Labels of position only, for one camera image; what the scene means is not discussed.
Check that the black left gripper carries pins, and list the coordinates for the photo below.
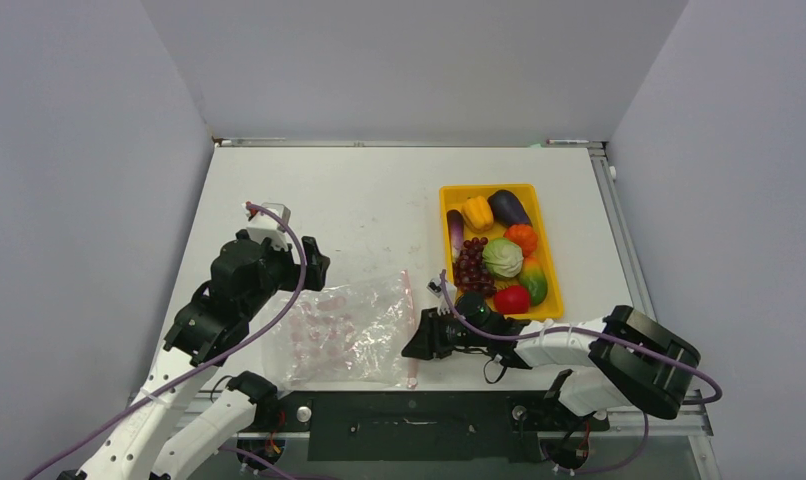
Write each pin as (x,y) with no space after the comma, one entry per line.
(315,264)

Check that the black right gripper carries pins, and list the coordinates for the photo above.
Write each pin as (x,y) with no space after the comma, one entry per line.
(428,342)

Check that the clear zip top bag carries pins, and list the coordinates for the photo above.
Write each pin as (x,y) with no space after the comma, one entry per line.
(349,335)

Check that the green cabbage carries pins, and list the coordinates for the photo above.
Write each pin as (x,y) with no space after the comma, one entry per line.
(502,258)

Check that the yellow plastic tray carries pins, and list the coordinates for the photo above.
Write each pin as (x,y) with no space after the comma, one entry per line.
(452,197)

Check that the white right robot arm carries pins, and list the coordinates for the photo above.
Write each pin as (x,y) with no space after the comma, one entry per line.
(622,359)

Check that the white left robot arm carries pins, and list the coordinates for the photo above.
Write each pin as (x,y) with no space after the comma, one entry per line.
(205,333)

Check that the red grape bunch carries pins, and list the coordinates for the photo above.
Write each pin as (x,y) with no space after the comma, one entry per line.
(470,273)

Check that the red tomato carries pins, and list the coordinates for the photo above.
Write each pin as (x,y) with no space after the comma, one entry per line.
(512,300)

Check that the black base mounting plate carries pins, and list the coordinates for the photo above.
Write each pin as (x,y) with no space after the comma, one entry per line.
(426,426)

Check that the green orange mango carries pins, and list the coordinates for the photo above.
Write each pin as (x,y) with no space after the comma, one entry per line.
(533,279)

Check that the slim purple white eggplant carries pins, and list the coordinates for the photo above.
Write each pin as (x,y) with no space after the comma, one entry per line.
(455,227)

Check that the yellow bell pepper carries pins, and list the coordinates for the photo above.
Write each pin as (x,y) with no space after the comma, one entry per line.
(477,214)

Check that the dark purple eggplant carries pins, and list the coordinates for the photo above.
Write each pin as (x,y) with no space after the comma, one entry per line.
(507,209)

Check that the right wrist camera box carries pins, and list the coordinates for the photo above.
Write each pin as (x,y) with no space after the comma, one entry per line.
(444,292)

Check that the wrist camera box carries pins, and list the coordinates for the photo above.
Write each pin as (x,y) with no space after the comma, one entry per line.
(270,222)
(444,292)

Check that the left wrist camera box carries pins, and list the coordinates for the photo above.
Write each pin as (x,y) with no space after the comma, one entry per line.
(270,222)

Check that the aluminium frame rail back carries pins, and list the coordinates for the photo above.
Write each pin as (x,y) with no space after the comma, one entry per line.
(295,143)

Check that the aluminium frame rail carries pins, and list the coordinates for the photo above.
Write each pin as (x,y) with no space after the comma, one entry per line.
(606,175)
(295,143)

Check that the aluminium frame rail right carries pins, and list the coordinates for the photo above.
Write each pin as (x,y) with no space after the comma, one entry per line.
(606,175)

